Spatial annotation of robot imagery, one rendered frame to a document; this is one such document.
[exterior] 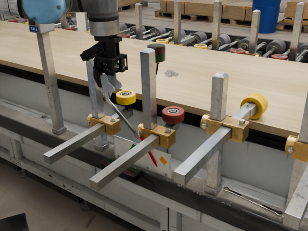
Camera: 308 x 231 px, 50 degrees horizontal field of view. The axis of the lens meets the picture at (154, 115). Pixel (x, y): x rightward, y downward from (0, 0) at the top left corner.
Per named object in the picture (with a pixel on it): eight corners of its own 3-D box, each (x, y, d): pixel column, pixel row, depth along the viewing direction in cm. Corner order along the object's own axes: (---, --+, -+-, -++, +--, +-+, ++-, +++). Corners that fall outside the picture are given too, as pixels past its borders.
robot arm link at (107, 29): (82, 20, 99) (104, 15, 106) (84, 37, 101) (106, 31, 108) (104, 23, 94) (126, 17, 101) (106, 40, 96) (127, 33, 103)
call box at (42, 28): (41, 35, 127) (37, 14, 123) (29, 34, 131) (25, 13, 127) (55, 32, 132) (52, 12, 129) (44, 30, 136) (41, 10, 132)
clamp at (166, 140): (167, 149, 112) (167, 136, 110) (136, 138, 119) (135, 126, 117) (176, 142, 116) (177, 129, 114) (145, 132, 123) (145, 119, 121)
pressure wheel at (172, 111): (176, 145, 119) (177, 116, 114) (158, 139, 123) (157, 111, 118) (188, 135, 125) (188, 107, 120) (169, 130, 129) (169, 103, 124)
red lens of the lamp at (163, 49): (158, 56, 105) (158, 49, 104) (143, 53, 108) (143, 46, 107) (168, 51, 110) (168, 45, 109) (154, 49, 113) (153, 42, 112)
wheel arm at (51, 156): (51, 167, 109) (49, 156, 107) (44, 163, 110) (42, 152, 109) (133, 117, 140) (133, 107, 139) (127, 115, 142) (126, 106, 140)
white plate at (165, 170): (170, 179, 117) (170, 155, 112) (114, 157, 130) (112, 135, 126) (171, 178, 117) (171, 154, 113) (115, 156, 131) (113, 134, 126)
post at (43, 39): (58, 134, 148) (41, 33, 128) (51, 132, 150) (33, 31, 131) (66, 131, 151) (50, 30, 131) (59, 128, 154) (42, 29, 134)
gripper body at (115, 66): (112, 78, 102) (109, 39, 96) (92, 74, 106) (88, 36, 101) (129, 71, 107) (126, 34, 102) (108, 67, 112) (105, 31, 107)
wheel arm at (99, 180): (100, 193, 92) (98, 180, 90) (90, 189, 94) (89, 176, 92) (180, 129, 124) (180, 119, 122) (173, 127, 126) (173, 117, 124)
